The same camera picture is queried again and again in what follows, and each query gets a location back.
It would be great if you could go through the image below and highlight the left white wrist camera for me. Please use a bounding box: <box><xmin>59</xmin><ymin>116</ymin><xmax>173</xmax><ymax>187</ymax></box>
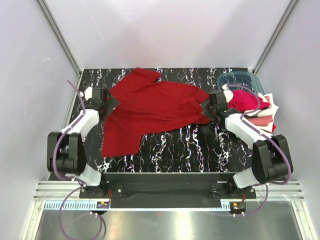
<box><xmin>80</xmin><ymin>86</ymin><xmax>93</xmax><ymax>101</ymax></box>

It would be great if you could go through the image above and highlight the connector box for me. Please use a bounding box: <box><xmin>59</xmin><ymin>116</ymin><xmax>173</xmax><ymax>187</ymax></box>
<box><xmin>96</xmin><ymin>201</ymin><xmax>110</xmax><ymax>209</ymax></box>
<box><xmin>230</xmin><ymin>201</ymin><xmax>247</xmax><ymax>214</ymax></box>

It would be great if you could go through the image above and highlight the front aluminium rail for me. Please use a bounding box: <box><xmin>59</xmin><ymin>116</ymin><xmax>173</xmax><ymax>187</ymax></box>
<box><xmin>33</xmin><ymin>181</ymin><xmax>304</xmax><ymax>201</ymax></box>

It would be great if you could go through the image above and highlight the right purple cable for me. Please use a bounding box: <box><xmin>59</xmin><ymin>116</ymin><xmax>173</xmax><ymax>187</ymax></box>
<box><xmin>223</xmin><ymin>84</ymin><xmax>294</xmax><ymax>217</ymax></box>

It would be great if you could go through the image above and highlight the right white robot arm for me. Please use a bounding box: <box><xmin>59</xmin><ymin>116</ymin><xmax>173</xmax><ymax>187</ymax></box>
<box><xmin>202</xmin><ymin>90</ymin><xmax>293</xmax><ymax>199</ymax></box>

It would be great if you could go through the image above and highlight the aluminium frame post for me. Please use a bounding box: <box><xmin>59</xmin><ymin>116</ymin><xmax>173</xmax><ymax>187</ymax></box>
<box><xmin>252</xmin><ymin>0</ymin><xmax>300</xmax><ymax>75</ymax></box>
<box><xmin>35</xmin><ymin>0</ymin><xmax>82</xmax><ymax>77</ymax></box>

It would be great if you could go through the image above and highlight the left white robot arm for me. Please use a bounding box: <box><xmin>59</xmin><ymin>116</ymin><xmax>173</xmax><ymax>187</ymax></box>
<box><xmin>46</xmin><ymin>87</ymin><xmax>119</xmax><ymax>198</ymax></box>

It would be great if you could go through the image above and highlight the clear blue plastic bin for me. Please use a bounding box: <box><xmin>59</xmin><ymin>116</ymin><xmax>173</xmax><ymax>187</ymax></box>
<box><xmin>217</xmin><ymin>71</ymin><xmax>265</xmax><ymax>95</ymax></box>

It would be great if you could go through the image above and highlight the red t-shirt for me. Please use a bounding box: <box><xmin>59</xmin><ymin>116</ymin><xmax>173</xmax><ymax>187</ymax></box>
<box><xmin>101</xmin><ymin>68</ymin><xmax>209</xmax><ymax>158</ymax></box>

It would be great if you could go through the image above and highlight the crimson t-shirt on pile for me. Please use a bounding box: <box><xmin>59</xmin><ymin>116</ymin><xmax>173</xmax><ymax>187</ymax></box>
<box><xmin>228</xmin><ymin>89</ymin><xmax>270</xmax><ymax>112</ymax></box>

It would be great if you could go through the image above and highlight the right connector box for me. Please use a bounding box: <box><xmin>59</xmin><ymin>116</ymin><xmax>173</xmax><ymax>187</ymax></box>
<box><xmin>230</xmin><ymin>201</ymin><xmax>247</xmax><ymax>214</ymax></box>

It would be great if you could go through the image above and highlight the left aluminium frame post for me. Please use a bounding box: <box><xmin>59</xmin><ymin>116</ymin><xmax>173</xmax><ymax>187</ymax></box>
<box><xmin>35</xmin><ymin>0</ymin><xmax>82</xmax><ymax>77</ymax></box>

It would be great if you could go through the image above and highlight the right aluminium frame post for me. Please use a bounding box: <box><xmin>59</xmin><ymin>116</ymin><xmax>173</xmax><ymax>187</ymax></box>
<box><xmin>252</xmin><ymin>0</ymin><xmax>300</xmax><ymax>75</ymax></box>

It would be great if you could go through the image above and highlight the black marble pattern mat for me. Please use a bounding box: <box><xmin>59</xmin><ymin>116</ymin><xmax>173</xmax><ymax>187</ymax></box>
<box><xmin>73</xmin><ymin>67</ymin><xmax>252</xmax><ymax>173</ymax></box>

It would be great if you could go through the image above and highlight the left connector box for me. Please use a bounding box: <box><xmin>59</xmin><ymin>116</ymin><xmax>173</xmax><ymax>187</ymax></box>
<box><xmin>96</xmin><ymin>201</ymin><xmax>110</xmax><ymax>209</ymax></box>

